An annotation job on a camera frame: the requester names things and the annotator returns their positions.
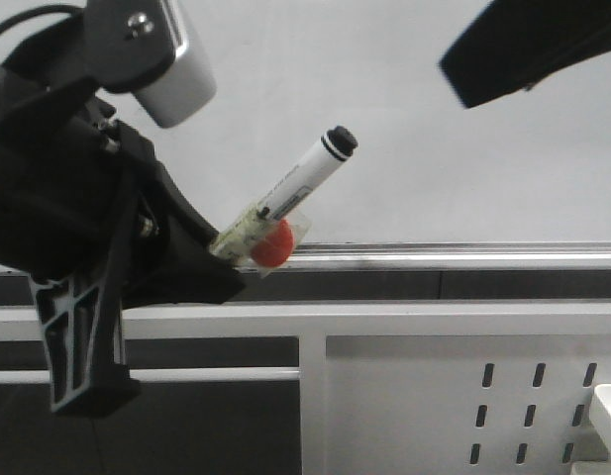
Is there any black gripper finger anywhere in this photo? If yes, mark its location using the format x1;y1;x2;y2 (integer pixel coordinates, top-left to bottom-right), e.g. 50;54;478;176
439;1;611;108

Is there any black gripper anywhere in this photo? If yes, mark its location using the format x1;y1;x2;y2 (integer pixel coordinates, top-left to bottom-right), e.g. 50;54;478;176
0;19;246;417

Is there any red round magnet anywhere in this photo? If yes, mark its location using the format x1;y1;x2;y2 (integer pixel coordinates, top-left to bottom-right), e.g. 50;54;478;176
251;219;295;268

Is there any white black whiteboard marker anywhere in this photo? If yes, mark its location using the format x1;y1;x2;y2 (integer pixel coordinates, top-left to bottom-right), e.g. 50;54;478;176
209;126;358;266

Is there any white metal pegboard rack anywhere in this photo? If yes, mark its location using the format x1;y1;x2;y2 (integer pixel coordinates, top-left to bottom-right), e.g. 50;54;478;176
0;301;611;474

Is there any white plastic bin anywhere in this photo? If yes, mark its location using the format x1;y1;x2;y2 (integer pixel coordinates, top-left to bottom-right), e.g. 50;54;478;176
569;384;611;474

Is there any white whiteboard with aluminium frame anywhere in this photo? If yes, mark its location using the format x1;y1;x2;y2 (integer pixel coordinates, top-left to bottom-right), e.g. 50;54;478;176
0;0;611;273

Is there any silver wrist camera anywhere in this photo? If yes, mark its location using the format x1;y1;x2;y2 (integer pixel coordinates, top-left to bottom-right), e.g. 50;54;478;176
83;1;217;129

